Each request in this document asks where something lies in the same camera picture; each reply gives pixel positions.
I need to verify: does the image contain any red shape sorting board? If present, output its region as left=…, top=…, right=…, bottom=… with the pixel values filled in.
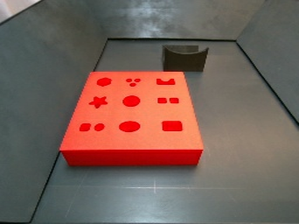
left=60, top=72, right=203, bottom=166

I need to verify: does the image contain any black curved holder stand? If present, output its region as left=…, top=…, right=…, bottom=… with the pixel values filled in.
left=163, top=45, right=210, bottom=72

